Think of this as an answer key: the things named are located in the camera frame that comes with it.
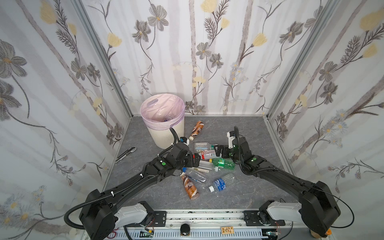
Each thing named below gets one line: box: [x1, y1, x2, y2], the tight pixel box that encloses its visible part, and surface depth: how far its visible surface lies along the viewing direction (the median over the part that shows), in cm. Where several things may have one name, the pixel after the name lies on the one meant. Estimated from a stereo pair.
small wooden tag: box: [221, 226, 235, 235], surface depth 72 cm
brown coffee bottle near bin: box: [188, 120, 205, 141], surface depth 109 cm
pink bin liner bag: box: [140, 93, 186, 130], surface depth 95 cm
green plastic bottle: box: [212, 157, 236, 171], surface depth 92 cm
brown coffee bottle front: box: [180, 172, 200, 200], surface depth 81 cm
